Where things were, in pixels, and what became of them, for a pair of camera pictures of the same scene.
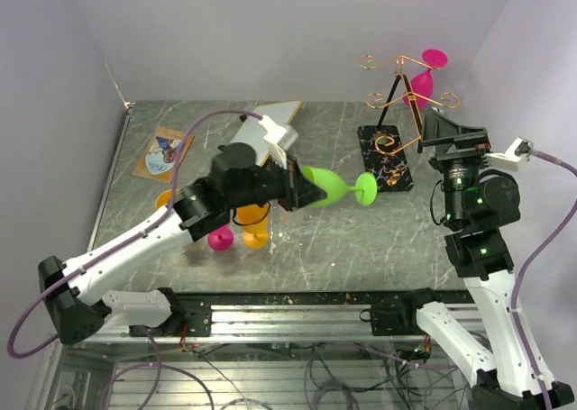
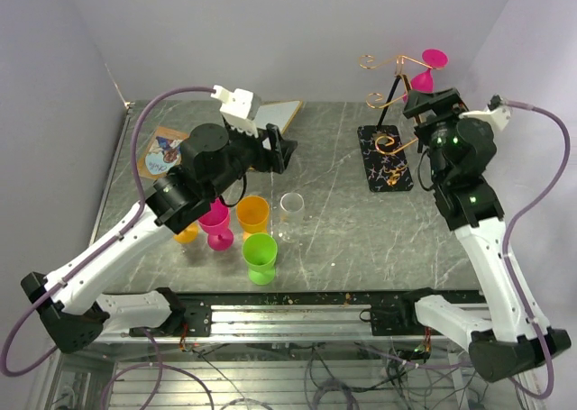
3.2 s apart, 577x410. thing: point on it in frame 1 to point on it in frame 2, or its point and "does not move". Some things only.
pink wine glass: (422, 83) does not move
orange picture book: (159, 159) does not move
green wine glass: (335, 187) to (260, 252)
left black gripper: (307, 193) to (277, 158)
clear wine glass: (288, 225) does not move
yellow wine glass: (253, 219) does not move
